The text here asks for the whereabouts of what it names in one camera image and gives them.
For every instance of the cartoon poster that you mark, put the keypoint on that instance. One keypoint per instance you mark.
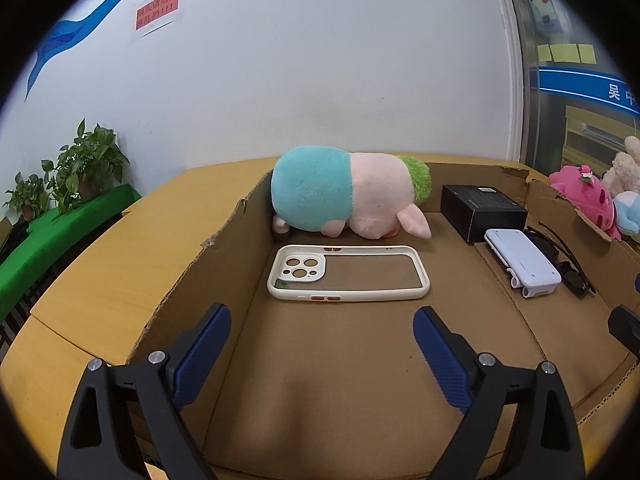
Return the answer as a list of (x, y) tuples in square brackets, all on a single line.
[(542, 5)]

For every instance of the blue wall decal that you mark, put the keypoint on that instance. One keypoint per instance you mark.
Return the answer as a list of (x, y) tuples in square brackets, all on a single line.
[(65, 35)]

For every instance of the small potted green plant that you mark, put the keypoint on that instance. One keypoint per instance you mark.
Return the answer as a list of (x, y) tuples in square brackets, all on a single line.
[(27, 195)]

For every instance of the yellow sticky note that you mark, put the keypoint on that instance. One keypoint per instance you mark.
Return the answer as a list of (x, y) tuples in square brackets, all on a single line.
[(564, 53), (586, 54), (544, 53)]

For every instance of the light blue plush toy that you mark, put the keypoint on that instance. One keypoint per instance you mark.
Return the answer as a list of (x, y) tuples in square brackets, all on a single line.
[(630, 215)]

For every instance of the white power bank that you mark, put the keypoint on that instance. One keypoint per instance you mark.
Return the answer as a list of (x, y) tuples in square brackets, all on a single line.
[(525, 260)]

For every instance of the black sunglasses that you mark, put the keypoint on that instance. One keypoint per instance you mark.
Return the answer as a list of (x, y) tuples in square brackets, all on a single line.
[(575, 275)]

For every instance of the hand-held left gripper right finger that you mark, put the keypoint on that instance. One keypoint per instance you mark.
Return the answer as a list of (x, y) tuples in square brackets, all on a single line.
[(442, 360)]

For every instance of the white phone case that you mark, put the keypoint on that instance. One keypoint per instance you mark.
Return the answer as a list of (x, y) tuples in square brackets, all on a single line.
[(280, 285)]

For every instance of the beige plush toy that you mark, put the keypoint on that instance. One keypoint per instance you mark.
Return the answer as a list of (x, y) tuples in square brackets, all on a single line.
[(625, 170)]

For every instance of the pink plush toy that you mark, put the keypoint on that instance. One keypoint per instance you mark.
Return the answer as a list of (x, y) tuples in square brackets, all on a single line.
[(585, 195)]

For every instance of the teal and pink plush pig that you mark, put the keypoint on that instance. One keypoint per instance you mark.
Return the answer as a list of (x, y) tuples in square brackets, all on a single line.
[(310, 185)]

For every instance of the glass door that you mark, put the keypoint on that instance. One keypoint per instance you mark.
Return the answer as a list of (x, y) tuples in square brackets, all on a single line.
[(515, 85)]

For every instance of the red paper wall sign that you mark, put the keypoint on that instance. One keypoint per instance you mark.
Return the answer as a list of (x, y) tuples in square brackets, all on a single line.
[(156, 10)]

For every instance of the large potted green plant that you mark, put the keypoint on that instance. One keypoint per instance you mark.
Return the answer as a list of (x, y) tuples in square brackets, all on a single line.
[(85, 160)]

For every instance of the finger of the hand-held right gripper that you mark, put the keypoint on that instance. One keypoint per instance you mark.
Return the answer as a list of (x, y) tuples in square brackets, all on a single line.
[(625, 330)]

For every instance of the black product box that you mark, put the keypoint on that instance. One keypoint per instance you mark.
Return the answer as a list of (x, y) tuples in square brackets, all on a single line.
[(480, 215)]

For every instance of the blue band door sign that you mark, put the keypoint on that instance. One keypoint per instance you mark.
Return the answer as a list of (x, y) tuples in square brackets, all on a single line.
[(575, 85)]

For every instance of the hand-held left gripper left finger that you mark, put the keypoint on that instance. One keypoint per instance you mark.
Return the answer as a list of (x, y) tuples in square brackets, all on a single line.
[(200, 355)]

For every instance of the brown cardboard box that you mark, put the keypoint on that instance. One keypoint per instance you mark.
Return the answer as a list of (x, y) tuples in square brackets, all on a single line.
[(350, 360)]

